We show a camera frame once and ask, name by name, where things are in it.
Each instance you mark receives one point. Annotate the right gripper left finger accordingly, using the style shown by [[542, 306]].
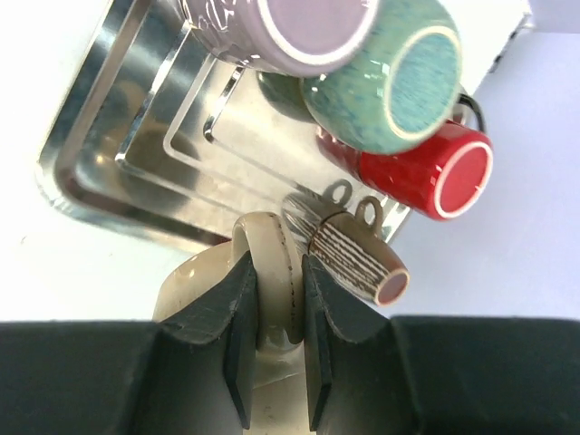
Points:
[[74, 377]]

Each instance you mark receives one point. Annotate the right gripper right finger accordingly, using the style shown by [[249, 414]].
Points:
[[368, 374]]

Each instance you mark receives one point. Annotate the beige round mug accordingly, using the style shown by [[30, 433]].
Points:
[[267, 299]]

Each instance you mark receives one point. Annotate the red mug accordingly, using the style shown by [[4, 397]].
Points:
[[441, 178]]

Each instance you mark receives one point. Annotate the teal mug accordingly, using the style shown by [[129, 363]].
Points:
[[399, 88]]

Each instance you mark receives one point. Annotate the lilac mug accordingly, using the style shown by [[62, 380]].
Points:
[[300, 38]]

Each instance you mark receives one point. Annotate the brown striped small cup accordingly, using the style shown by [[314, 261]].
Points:
[[351, 248]]

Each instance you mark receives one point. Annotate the metal tray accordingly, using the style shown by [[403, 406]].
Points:
[[159, 140]]

